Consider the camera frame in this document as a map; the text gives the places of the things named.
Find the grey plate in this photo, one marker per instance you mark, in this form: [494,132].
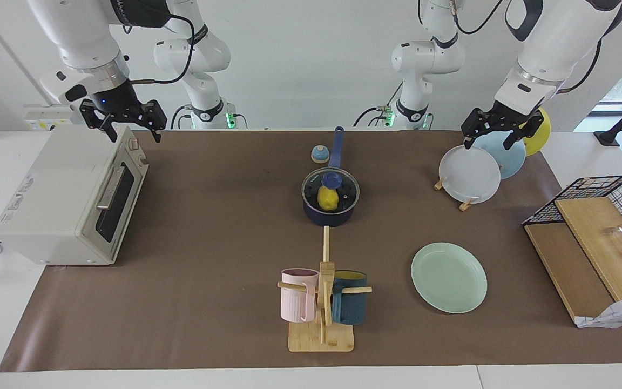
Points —
[467,175]

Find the glass lid blue knob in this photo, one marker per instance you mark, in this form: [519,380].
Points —
[349,189]

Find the wooden mug rack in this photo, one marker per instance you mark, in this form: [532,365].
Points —
[322,337]

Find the brown table mat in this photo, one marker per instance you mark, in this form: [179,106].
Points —
[208,216]

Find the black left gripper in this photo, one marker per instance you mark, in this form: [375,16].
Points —
[505,120]

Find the wooden shelf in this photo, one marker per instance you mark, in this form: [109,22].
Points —
[592,237]

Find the yellow plate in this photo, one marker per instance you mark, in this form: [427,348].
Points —
[539,138]

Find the dark blue saucepan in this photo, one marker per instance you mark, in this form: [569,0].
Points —
[330,219]

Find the light blue plate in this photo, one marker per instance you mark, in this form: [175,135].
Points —
[512,159]

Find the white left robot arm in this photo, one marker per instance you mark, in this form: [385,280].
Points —
[559,32]

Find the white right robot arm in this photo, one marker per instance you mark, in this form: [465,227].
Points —
[79,38]

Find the white patterned cloth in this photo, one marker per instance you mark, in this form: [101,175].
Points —
[619,313]

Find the wooden plate rack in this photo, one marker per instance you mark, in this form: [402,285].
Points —
[465,206]

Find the pink ribbed mug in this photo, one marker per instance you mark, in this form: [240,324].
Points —
[296,297]

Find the dark teal mug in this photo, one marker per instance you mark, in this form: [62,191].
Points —
[350,308]

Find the beige toaster oven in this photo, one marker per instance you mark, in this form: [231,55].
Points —
[57,200]

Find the white power strip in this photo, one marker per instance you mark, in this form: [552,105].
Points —
[46,119]

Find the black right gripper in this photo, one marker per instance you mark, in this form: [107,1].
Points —
[122,105]

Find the yellow lemon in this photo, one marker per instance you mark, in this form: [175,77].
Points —
[328,200]

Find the mint green plate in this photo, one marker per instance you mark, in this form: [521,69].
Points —
[448,278]

